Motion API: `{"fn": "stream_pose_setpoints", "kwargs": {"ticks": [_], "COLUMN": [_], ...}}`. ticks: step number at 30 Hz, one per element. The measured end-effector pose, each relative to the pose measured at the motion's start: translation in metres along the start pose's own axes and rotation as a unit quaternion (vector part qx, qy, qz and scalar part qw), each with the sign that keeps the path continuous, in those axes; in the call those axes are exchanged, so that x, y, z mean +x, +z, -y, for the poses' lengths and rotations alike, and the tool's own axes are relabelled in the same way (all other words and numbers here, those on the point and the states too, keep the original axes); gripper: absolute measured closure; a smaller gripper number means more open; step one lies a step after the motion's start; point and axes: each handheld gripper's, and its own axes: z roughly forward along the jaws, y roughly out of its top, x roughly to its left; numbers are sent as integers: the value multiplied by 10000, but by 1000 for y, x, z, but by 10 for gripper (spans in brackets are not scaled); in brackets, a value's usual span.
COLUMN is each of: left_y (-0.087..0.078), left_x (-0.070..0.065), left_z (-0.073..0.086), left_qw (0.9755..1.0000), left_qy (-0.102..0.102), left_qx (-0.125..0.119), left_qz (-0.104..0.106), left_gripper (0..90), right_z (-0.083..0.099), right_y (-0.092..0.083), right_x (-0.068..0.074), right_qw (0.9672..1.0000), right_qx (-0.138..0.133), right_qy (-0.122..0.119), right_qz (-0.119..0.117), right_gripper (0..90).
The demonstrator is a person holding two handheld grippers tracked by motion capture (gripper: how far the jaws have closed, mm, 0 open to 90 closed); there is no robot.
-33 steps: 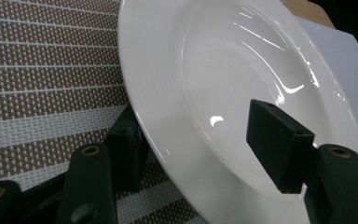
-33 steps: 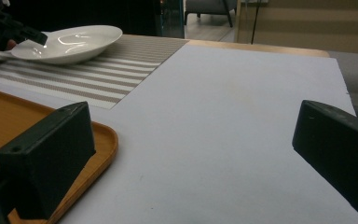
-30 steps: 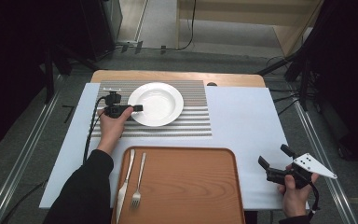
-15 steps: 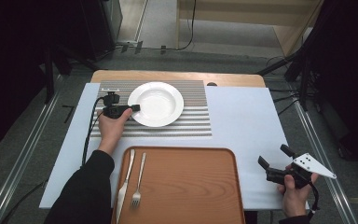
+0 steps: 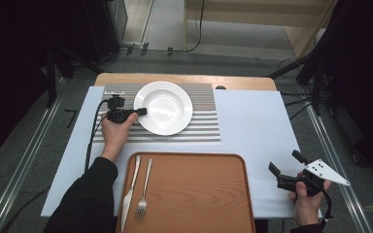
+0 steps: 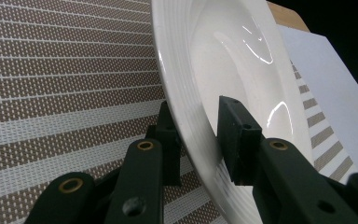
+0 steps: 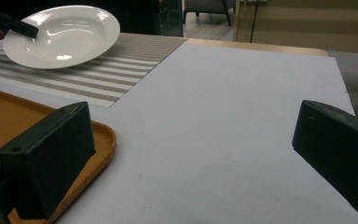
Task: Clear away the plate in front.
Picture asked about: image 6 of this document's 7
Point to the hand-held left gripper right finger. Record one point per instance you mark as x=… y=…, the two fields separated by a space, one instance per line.
x=239 y=149

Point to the striped woven placemat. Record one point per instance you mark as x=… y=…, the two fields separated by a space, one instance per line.
x=65 y=77

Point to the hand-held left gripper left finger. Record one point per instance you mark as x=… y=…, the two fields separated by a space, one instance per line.
x=167 y=146

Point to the white paper sheet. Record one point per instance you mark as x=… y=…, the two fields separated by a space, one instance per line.
x=332 y=87

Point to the white deep plate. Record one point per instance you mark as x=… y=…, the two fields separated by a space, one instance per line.
x=230 y=77

